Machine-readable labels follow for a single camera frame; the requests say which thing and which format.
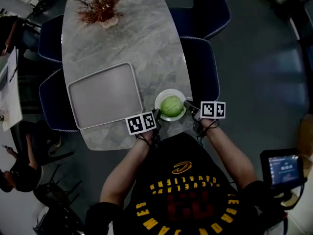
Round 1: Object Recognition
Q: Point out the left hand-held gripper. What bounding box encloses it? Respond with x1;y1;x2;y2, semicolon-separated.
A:
125;108;162;149

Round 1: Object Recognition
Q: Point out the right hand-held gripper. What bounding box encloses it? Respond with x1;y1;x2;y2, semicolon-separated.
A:
183;100;226;134

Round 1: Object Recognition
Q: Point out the green cabbage vegetable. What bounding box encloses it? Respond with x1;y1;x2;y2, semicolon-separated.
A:
160;95;184;118

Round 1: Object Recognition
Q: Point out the person's left forearm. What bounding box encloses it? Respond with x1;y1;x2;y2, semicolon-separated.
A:
99;130;154;205

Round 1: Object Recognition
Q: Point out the person's right forearm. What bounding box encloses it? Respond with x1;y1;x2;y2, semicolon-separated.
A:
201;118;258;192

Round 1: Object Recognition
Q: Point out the white round plate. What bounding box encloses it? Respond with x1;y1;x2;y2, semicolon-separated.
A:
154;88;188;122

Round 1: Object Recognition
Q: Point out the dark blue chair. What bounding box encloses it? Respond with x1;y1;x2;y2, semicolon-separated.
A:
37;14;65;64
168;0;232;40
179;36;221;103
39;67;80;133

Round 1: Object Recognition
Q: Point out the person's black printed shirt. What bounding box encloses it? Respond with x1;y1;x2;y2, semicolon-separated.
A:
84;132;290;235

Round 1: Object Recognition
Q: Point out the grey rectangular tray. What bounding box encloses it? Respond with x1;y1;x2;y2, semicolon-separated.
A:
67;61;144;131

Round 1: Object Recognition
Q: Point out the grey marble table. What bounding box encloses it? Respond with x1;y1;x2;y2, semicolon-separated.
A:
61;0;194;151

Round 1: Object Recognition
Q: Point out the black monitor with lit screen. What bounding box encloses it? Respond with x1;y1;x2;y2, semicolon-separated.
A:
259;148;308;190

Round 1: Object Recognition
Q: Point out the brown cardboard box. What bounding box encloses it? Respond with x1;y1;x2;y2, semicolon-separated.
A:
296;113;313;157

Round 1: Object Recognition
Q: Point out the red dried plant in pot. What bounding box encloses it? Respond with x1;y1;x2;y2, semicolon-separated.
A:
74;0;126;30

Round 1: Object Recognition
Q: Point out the black folding chair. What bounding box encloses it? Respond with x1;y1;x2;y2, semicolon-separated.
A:
32;164;83;208

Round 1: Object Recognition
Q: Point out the white desk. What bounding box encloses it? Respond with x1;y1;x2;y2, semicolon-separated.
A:
0;46;24;133

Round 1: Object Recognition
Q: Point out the black cable at left wrist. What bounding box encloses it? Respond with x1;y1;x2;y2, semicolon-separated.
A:
135;133;154;148

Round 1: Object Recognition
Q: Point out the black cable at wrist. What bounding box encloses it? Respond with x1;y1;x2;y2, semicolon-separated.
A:
196;118;220;145
135;133;154;148

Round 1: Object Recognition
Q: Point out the black cable at right wrist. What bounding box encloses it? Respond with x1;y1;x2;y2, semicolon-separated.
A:
196;118;220;145

